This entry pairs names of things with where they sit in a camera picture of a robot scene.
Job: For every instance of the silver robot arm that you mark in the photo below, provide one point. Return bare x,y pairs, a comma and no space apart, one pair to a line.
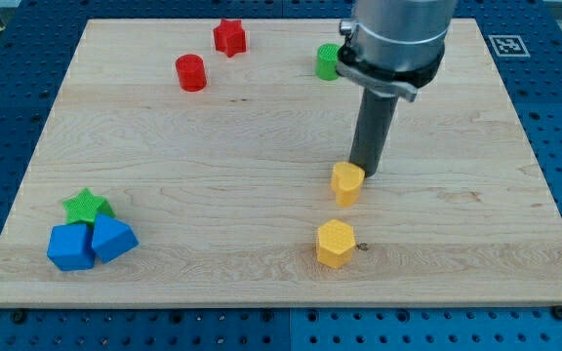
392,48

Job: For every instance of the red star block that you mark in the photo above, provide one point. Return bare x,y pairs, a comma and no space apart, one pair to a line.
230,37

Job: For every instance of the green star block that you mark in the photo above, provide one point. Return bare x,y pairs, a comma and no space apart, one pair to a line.
85,207

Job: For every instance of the yellow hexagon block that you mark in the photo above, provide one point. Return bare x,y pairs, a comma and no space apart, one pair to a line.
335,243

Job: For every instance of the wooden board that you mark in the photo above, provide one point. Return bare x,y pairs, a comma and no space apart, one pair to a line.
226,187

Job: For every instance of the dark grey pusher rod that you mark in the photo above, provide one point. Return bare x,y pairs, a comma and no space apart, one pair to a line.
373,122

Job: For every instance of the green cylinder block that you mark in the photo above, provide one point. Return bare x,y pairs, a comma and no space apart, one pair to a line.
326,62

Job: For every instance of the red cylinder block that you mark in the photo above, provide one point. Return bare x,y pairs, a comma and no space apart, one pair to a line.
191,72

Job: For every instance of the blue pentagon block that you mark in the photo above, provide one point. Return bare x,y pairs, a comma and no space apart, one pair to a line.
111,238

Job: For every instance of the blue cube block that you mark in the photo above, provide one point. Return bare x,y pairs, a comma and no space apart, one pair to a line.
70,248

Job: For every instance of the white fiducial marker tag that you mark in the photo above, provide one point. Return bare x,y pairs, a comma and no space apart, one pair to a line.
509,46

